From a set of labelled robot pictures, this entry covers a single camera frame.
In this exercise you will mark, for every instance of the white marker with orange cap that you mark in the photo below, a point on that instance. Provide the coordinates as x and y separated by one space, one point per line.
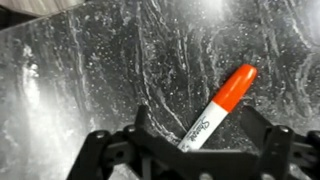
230 95

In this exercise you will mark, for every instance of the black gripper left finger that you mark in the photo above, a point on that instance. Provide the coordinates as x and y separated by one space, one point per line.
143 143

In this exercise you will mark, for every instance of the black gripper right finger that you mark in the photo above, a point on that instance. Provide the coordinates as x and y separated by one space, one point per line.
276 150

